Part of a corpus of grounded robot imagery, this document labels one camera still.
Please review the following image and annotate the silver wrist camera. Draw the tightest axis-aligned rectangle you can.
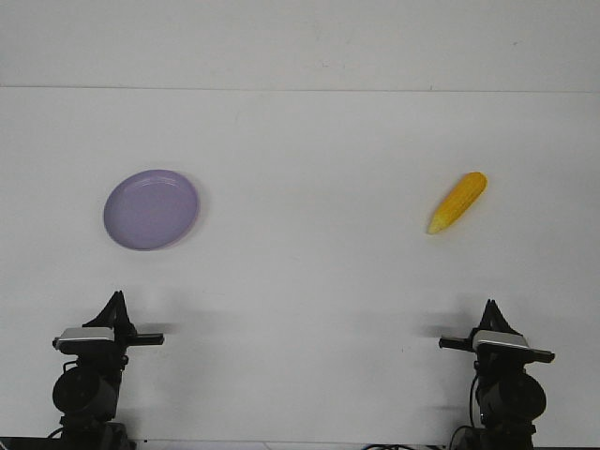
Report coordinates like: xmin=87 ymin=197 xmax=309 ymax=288
xmin=472 ymin=330 xmax=531 ymax=353
xmin=52 ymin=327 xmax=115 ymax=355

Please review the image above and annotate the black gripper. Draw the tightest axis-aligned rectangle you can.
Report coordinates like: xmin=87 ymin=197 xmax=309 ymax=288
xmin=76 ymin=291 xmax=165 ymax=370
xmin=439 ymin=299 xmax=556 ymax=375

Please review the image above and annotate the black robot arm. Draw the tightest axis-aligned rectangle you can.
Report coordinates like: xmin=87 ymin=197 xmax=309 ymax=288
xmin=48 ymin=291 xmax=164 ymax=449
xmin=439 ymin=299 xmax=556 ymax=449

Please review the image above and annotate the yellow corn cob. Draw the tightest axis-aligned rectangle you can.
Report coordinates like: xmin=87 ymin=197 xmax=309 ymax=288
xmin=427 ymin=172 xmax=488 ymax=235

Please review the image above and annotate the purple round plate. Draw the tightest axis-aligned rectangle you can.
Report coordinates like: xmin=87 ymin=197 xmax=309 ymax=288
xmin=102 ymin=169 xmax=201 ymax=251

